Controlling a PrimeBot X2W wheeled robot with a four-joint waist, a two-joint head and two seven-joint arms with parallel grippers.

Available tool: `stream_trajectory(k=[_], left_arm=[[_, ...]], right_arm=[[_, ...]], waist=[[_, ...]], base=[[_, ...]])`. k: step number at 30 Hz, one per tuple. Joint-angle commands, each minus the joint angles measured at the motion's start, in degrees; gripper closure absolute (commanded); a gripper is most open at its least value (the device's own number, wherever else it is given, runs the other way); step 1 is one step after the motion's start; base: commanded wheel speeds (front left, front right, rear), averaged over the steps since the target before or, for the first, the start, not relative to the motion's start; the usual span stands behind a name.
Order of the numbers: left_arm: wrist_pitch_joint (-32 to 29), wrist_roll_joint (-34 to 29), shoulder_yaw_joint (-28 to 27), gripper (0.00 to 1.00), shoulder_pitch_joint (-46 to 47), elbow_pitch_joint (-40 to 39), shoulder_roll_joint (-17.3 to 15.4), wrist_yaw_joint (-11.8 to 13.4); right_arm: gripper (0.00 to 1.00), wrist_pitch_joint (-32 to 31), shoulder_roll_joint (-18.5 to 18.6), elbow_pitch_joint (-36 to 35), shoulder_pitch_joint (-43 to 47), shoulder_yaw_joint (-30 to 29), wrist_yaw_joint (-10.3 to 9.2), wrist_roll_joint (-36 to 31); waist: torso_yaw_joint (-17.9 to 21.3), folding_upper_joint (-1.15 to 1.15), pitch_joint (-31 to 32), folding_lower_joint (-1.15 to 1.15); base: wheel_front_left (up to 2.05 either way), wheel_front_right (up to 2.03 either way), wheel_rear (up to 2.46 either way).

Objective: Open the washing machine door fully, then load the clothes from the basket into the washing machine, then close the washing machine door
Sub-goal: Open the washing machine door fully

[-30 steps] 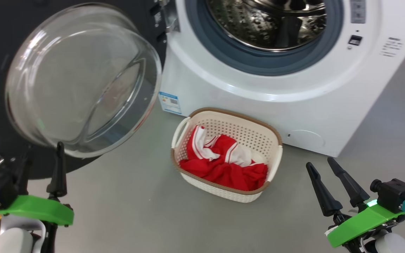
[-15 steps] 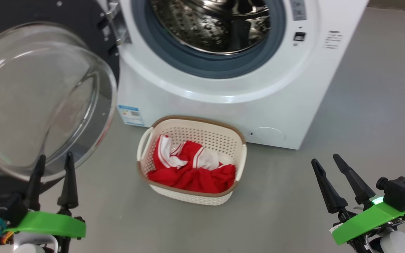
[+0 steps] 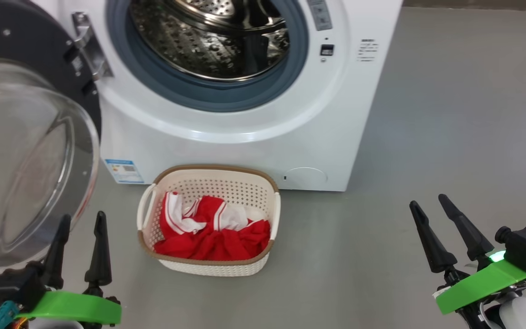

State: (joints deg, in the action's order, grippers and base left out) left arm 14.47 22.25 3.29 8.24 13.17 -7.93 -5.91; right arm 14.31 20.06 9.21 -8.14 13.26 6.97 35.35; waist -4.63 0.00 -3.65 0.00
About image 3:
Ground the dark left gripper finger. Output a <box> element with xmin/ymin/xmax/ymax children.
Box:
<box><xmin>84</xmin><ymin>211</ymin><xmax>112</xmax><ymax>286</ymax></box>
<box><xmin>39</xmin><ymin>215</ymin><xmax>72</xmax><ymax>289</ymax></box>

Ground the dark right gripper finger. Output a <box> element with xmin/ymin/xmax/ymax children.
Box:
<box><xmin>409</xmin><ymin>201</ymin><xmax>458</xmax><ymax>274</ymax></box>
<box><xmin>438</xmin><ymin>194</ymin><xmax>495</xmax><ymax>262</ymax></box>

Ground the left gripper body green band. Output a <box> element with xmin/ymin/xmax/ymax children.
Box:
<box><xmin>14</xmin><ymin>284</ymin><xmax>122</xmax><ymax>326</ymax></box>

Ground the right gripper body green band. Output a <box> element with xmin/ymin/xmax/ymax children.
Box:
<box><xmin>433</xmin><ymin>250</ymin><xmax>526</xmax><ymax>329</ymax></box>

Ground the black glass washing machine door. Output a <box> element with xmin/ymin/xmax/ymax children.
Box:
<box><xmin>0</xmin><ymin>0</ymin><xmax>103</xmax><ymax>311</ymax></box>

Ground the red and white clothing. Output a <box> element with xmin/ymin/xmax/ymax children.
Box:
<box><xmin>154</xmin><ymin>191</ymin><xmax>271</xmax><ymax>261</ymax></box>

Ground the cream basket with brown rim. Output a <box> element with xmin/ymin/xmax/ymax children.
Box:
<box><xmin>137</xmin><ymin>164</ymin><xmax>282</xmax><ymax>277</ymax></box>

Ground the white washing machine body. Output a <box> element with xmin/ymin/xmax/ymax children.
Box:
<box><xmin>30</xmin><ymin>0</ymin><xmax>404</xmax><ymax>192</ymax></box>

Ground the grey rubber door gasket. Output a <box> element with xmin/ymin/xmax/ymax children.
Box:
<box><xmin>106</xmin><ymin>0</ymin><xmax>310</xmax><ymax>113</ymax></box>

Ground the metal door hinge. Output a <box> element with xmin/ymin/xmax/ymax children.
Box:
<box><xmin>64</xmin><ymin>12</ymin><xmax>114</xmax><ymax>83</ymax></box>

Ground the blue energy label sticker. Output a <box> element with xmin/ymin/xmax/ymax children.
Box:
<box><xmin>105</xmin><ymin>159</ymin><xmax>145</xmax><ymax>184</ymax></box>

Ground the round white filter cover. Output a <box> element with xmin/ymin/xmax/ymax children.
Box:
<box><xmin>284</xmin><ymin>167</ymin><xmax>328</xmax><ymax>188</ymax></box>

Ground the perforated steel drum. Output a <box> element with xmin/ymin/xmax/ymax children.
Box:
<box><xmin>129</xmin><ymin>0</ymin><xmax>290</xmax><ymax>82</ymax></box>

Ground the teal left camera cable plug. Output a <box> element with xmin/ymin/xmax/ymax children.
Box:
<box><xmin>0</xmin><ymin>300</ymin><xmax>21</xmax><ymax>329</ymax></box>

